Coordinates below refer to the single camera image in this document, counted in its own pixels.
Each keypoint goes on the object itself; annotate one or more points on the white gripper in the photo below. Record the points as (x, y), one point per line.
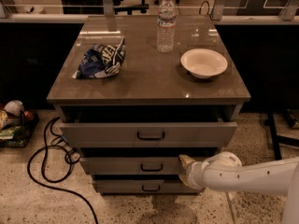
(194, 174)

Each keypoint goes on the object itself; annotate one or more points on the grey drawer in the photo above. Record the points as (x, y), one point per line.
(139, 160)
(141, 184)
(149, 126)

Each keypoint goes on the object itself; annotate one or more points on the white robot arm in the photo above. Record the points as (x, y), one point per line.
(225, 172)

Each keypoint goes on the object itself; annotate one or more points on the grey drawer cabinet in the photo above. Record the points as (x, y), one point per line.
(147, 76)

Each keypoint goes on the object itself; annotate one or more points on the black stand leg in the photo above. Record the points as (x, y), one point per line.
(278, 139)

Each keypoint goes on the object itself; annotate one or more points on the white bowl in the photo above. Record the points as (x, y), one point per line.
(204, 63)

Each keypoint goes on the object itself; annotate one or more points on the blue white chip bag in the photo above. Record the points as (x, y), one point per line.
(101, 61)

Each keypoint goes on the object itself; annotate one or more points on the clear plastic water bottle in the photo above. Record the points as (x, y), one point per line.
(166, 24)

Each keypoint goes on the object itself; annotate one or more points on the tray of assorted objects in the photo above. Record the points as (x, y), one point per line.
(16, 124)

